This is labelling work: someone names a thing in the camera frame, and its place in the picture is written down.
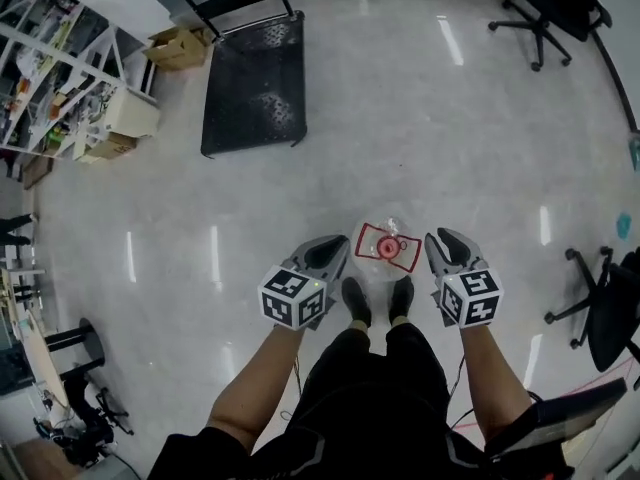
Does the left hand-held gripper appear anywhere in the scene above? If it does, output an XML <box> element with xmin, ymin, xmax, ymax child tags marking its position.
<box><xmin>258</xmin><ymin>235</ymin><xmax>350</xmax><ymax>332</ymax></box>

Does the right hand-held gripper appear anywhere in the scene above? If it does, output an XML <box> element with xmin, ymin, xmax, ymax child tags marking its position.
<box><xmin>424</xmin><ymin>227</ymin><xmax>504</xmax><ymax>329</ymax></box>

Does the clear water jug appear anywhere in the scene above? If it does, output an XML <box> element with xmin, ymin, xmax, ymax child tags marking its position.
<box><xmin>352</xmin><ymin>216</ymin><xmax>424</xmax><ymax>283</ymax></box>

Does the black platform trolley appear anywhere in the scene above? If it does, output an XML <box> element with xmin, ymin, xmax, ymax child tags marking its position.
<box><xmin>173</xmin><ymin>0</ymin><xmax>307</xmax><ymax>158</ymax></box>

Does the person's left forearm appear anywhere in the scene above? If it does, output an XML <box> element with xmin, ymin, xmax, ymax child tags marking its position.
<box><xmin>207</xmin><ymin>325</ymin><xmax>306</xmax><ymax>457</ymax></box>

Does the person's right forearm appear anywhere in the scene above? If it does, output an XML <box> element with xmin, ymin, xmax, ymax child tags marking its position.
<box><xmin>458</xmin><ymin>325</ymin><xmax>532</xmax><ymax>452</ymax></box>

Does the person's left black shoe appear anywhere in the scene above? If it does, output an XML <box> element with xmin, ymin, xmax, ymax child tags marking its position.
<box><xmin>341</xmin><ymin>276</ymin><xmax>372</xmax><ymax>328</ymax></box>

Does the person's black shoe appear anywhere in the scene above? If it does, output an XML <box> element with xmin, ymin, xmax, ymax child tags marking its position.
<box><xmin>388</xmin><ymin>275</ymin><xmax>415</xmax><ymax>325</ymax></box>
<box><xmin>341</xmin><ymin>276</ymin><xmax>372</xmax><ymax>328</ymax></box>

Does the person's right black shoe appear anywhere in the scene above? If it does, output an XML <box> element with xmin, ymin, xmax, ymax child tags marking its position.
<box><xmin>388</xmin><ymin>275</ymin><xmax>415</xmax><ymax>325</ymax></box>

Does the person's black clothing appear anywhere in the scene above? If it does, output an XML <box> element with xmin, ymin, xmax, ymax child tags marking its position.
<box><xmin>162</xmin><ymin>323</ymin><xmax>551</xmax><ymax>480</ymax></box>

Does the black flat monitor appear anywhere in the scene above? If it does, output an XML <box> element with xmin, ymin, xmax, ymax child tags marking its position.
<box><xmin>487</xmin><ymin>376</ymin><xmax>629</xmax><ymax>462</ymax></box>

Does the cream plastic bin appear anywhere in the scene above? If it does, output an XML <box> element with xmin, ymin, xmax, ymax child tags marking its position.
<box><xmin>106</xmin><ymin>87</ymin><xmax>162</xmax><ymax>139</ymax></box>

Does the printed cardboard box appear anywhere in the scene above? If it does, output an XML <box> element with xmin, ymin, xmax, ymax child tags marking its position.
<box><xmin>83</xmin><ymin>131</ymin><xmax>140</xmax><ymax>165</ymax></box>

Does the open cardboard box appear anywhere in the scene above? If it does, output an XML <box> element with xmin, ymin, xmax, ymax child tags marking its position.
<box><xmin>143</xmin><ymin>26</ymin><xmax>211</xmax><ymax>73</ymax></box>

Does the black rolling stool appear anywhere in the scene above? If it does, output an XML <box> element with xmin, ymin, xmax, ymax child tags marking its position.
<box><xmin>33</xmin><ymin>365</ymin><xmax>135</xmax><ymax>469</ymax></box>

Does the low brown wooden crate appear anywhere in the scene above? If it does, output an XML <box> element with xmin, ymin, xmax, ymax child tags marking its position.
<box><xmin>22</xmin><ymin>155</ymin><xmax>55</xmax><ymax>191</ymax></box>

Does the round wooden table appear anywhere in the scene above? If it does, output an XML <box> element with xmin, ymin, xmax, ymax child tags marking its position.
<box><xmin>19</xmin><ymin>302</ymin><xmax>106</xmax><ymax>409</ymax></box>

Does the white metal shelving rack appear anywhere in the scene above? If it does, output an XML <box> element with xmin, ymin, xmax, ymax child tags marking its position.
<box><xmin>0</xmin><ymin>0</ymin><xmax>132</xmax><ymax>159</ymax></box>

